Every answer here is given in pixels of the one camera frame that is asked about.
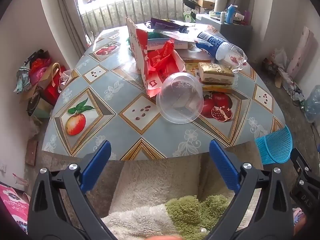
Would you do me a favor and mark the brown cardboard box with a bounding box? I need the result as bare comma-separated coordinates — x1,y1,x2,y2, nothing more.
184,0,215,10

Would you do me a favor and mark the blue and white box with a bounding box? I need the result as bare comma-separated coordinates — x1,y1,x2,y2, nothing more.
147,38,188,50

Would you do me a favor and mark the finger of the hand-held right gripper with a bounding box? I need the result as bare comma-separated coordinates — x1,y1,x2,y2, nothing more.
289,147,312,193

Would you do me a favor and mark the pink printed bag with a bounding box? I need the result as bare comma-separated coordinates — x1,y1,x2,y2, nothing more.
0,184,31,233

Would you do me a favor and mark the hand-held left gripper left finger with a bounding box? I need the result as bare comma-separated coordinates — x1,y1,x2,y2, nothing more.
27,140,112,240

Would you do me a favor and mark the gold snack packet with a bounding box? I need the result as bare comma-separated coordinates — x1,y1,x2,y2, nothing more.
197,62,236,85

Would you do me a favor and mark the yellow snack packet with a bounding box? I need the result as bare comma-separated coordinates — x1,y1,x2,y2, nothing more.
186,64,234,93

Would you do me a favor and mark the round tin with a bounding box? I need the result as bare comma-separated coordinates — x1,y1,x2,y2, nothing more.
26,90,51,119

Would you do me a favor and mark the cream fleece garment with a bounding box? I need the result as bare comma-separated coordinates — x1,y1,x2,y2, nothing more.
101,155,253,240

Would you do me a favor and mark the brown wooden board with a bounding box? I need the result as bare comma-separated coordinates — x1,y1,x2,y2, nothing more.
25,140,39,166

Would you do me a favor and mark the red and white cardboard box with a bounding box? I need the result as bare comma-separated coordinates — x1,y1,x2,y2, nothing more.
126,17,187,98

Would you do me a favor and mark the grey cabinet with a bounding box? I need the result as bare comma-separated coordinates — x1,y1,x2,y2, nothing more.
196,14,252,55

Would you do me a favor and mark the large water jug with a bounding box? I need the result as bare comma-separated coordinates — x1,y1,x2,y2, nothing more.
302,85,320,123

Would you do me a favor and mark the ribbed balcony railing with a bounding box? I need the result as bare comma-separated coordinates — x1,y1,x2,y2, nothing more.
80,0,192,35

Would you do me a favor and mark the clear plastic bottle blue label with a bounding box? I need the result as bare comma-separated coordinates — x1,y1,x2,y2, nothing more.
195,31,248,74

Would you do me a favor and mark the blue plastic basket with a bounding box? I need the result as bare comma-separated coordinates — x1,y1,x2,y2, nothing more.
254,125,293,165

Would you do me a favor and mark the red plastic bag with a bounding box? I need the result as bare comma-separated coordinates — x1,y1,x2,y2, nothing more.
30,57,52,75

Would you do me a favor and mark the teal cloth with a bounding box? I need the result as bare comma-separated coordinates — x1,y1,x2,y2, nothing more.
14,65,32,93

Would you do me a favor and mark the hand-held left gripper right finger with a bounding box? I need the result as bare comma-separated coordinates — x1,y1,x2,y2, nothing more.
209,139,293,240

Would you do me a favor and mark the purple and yellow noodle bag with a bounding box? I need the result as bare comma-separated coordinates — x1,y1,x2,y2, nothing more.
150,17,193,32

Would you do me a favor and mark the clear plastic dome lid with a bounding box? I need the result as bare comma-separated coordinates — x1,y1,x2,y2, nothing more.
156,72,205,124

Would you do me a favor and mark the pink patterned roll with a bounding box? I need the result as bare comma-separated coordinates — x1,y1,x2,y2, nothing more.
286,26,316,77

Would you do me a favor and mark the round table with patterned cloth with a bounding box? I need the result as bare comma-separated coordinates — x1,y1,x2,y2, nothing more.
41,25,285,161

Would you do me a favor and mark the dark box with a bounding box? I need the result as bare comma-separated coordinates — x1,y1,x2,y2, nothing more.
261,57,275,73

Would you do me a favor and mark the white plastic bag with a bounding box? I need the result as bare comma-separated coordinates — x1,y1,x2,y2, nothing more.
271,47,288,68

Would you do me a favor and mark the pile of printed bags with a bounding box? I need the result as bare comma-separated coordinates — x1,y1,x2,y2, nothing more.
274,67,304,105

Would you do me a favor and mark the red foil wrapper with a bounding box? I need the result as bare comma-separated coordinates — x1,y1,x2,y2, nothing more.
147,41,175,67

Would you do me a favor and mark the green fuzzy cloth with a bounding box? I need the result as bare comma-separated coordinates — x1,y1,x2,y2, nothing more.
165,195,231,238

